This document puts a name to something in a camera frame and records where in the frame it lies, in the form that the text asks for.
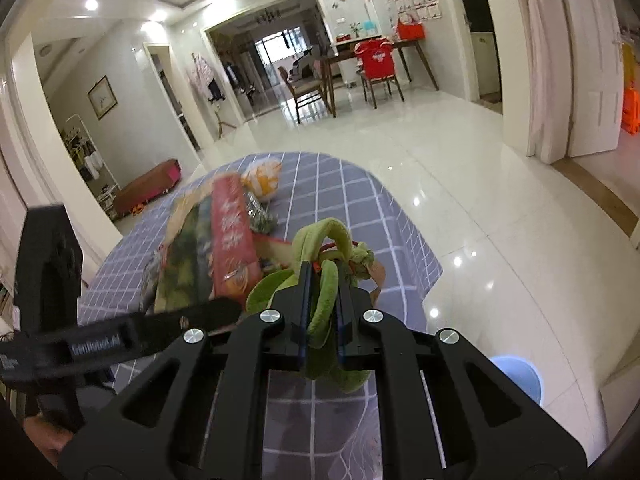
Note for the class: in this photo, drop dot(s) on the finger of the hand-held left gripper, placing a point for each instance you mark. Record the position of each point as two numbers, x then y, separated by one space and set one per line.
200 315

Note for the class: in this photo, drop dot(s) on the wooden dining chair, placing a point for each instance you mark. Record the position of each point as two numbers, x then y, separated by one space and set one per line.
305 87

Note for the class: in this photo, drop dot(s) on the red snack packet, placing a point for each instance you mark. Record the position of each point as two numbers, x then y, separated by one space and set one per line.
232 240

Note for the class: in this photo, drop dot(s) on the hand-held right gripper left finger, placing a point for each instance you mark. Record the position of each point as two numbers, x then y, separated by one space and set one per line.
302 310

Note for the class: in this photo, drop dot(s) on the white sideboard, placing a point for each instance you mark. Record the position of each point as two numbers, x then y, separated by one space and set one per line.
345 62

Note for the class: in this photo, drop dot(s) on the wooden coat stand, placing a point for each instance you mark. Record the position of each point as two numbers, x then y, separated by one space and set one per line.
220 117

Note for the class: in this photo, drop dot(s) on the pink jacket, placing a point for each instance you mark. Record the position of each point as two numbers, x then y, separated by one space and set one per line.
200 75

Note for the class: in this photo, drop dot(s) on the wooden dining table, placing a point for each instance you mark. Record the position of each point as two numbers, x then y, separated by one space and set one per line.
400 47

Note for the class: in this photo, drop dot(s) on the brown padded bench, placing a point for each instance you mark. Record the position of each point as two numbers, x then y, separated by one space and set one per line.
145 185

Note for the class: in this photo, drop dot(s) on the white curtain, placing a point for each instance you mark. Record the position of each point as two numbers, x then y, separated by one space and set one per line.
542 70

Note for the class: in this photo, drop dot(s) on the small black chandelier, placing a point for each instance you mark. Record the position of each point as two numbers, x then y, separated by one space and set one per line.
268 15

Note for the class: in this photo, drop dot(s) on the person's left hand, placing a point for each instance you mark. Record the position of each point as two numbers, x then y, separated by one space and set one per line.
45 440

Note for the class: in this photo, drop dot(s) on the green plush toy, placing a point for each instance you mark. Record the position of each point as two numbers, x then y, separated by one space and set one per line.
320 240

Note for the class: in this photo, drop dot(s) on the white door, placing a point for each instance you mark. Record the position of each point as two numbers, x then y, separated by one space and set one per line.
592 60

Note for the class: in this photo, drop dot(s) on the white shelf rack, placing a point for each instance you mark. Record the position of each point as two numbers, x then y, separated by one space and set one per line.
92 160

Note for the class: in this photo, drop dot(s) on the orange glowing object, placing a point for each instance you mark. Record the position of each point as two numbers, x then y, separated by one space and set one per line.
631 105

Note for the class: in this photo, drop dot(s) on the white cabinet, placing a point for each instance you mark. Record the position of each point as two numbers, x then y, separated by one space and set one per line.
485 65

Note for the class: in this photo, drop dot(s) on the green snack packet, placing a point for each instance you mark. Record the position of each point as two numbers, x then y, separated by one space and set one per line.
190 255

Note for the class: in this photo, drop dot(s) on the small framed line drawing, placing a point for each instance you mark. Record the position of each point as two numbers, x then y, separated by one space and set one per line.
99 97

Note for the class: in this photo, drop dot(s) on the orange and white plastic bag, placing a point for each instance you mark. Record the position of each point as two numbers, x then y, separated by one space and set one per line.
262 177

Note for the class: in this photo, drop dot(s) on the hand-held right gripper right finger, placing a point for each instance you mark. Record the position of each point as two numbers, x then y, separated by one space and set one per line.
343 320

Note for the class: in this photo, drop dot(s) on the teal container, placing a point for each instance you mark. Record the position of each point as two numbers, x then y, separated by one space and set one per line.
369 29

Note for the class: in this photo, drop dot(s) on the grey checked tablecloth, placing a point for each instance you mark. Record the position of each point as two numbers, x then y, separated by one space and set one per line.
320 185

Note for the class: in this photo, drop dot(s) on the dark crumpled wrapper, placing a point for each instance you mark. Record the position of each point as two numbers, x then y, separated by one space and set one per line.
262 220

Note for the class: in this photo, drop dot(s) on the orange slippers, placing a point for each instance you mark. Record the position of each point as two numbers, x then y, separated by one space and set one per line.
139 208

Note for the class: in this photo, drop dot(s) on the wooden chair with red bag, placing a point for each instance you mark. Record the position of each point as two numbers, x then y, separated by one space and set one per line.
382 87

